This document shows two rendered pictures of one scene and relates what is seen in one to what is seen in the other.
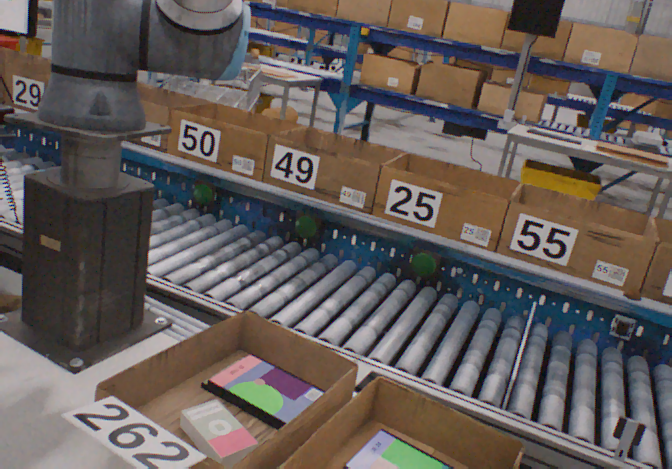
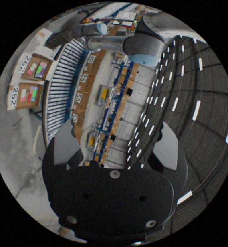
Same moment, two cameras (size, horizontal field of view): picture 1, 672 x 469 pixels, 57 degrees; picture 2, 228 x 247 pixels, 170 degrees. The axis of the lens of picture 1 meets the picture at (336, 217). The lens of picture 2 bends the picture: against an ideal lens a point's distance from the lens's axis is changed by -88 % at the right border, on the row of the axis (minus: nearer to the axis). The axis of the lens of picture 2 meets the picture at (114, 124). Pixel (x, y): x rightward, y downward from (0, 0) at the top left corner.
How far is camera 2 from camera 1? 0.60 m
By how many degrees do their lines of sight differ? 42
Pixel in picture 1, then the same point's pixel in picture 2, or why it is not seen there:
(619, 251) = (77, 108)
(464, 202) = (83, 86)
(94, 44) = (87, 29)
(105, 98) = (78, 33)
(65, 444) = (29, 53)
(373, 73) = (124, 69)
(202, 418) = (33, 65)
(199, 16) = (89, 43)
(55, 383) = (41, 44)
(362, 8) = (134, 69)
